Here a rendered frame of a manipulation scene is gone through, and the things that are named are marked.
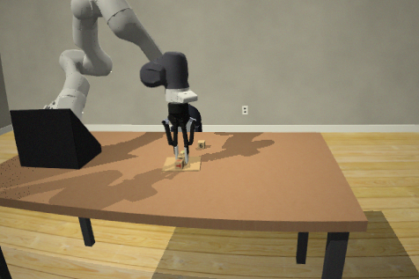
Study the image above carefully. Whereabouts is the tan square mat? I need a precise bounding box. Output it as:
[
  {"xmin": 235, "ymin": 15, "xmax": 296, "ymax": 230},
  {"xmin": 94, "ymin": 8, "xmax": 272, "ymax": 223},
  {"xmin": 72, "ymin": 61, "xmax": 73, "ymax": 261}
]
[{"xmin": 162, "ymin": 157, "xmax": 201, "ymax": 172}]

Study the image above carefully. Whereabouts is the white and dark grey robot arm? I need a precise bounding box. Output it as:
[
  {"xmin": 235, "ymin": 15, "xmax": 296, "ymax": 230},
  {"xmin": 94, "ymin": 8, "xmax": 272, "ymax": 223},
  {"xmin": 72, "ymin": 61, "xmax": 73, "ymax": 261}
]
[{"xmin": 44, "ymin": 0, "xmax": 198, "ymax": 121}]

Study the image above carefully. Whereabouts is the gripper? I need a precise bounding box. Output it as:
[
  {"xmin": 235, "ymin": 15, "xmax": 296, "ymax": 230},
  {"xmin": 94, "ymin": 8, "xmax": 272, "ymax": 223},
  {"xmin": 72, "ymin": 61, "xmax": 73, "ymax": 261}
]
[{"xmin": 162, "ymin": 103, "xmax": 197, "ymax": 164}]

